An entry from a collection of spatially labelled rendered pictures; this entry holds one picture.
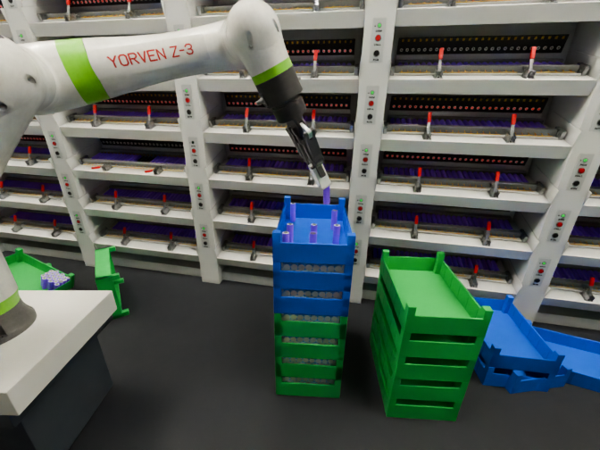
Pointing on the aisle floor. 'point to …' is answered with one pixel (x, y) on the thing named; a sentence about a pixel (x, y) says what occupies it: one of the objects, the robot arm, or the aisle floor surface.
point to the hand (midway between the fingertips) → (320, 175)
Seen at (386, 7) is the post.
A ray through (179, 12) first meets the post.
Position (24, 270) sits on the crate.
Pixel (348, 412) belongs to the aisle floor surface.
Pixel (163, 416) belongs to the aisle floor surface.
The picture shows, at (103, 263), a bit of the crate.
